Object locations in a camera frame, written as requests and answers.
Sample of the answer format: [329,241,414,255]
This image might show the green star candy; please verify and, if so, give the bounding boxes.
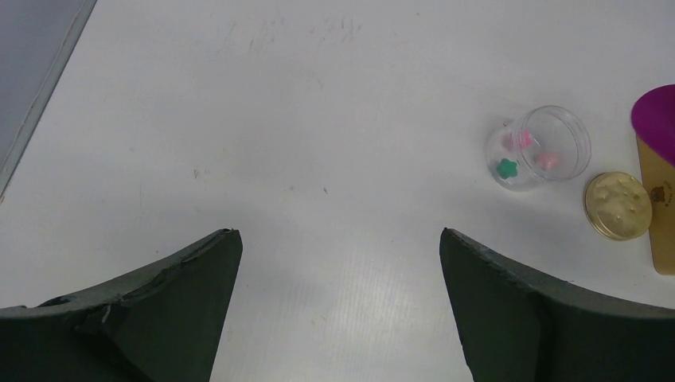
[495,158,519,180]

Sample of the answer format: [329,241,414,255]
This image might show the left aluminium frame post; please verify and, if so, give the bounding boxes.
[1,0,96,194]

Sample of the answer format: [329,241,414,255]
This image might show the light pink candy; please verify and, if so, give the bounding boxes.
[534,152,561,171]

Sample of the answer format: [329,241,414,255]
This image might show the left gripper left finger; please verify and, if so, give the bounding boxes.
[1,229,243,381]

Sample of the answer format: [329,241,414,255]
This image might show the gold jar lid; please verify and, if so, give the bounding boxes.
[583,171,653,241]

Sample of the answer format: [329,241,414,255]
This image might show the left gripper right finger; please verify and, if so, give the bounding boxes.
[439,228,674,381]

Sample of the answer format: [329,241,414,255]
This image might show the gold tin of lollipops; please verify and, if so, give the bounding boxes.
[637,138,674,275]

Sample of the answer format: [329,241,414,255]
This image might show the clear plastic jar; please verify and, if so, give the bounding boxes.
[484,105,591,191]

